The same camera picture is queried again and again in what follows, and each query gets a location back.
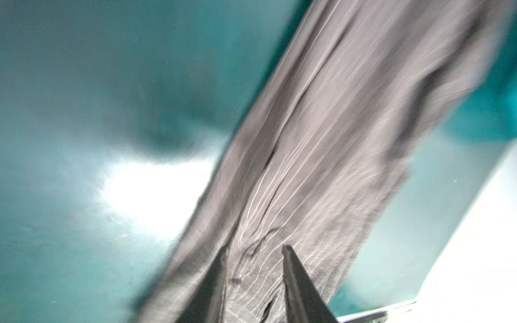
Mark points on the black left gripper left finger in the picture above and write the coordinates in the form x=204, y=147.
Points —
x=208, y=302

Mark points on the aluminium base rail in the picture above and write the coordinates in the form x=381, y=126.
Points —
x=392, y=313

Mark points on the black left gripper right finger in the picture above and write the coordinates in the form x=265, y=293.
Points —
x=302, y=301

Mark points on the dark grey striped shirt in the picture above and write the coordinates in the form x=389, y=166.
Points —
x=326, y=145

